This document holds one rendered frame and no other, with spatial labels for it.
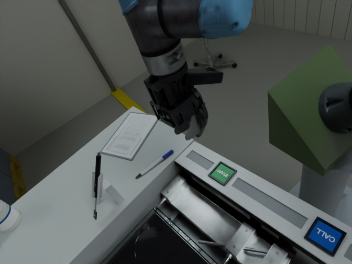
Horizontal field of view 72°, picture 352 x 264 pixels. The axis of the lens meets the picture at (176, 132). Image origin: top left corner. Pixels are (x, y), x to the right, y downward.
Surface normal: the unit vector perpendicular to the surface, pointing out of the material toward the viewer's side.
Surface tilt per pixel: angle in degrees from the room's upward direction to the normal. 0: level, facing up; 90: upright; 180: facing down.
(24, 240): 0
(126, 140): 0
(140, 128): 0
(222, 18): 88
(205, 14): 78
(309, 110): 45
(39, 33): 90
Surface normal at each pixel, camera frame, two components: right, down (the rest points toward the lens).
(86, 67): 0.55, 0.47
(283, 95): 0.18, -0.14
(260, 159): -0.29, -0.67
